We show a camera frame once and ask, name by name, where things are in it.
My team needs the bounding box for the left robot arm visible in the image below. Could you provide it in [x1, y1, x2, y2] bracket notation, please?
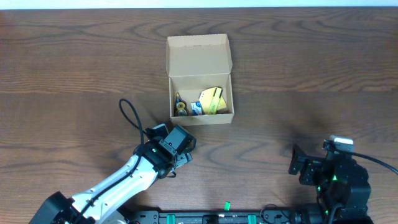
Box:
[30, 139, 196, 224]

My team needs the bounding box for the black yellow correction tape dispenser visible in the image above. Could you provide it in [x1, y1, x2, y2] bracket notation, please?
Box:
[175, 92, 188, 117]

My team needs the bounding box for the yellow sticky note pad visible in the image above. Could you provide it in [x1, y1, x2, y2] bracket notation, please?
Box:
[199, 87, 227, 114]

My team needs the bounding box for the cardboard box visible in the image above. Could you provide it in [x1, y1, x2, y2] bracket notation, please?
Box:
[165, 34, 234, 126]

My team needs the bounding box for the yellow highlighter pen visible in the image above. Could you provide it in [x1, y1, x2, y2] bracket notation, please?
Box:
[208, 87, 223, 114]

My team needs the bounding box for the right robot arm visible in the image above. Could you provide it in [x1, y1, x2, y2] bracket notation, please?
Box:
[288, 140, 373, 224]

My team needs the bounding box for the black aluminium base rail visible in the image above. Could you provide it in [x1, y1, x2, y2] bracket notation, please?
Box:
[121, 208, 369, 224]

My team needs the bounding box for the small green clip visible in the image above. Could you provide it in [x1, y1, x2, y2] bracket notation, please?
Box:
[224, 202, 231, 211]

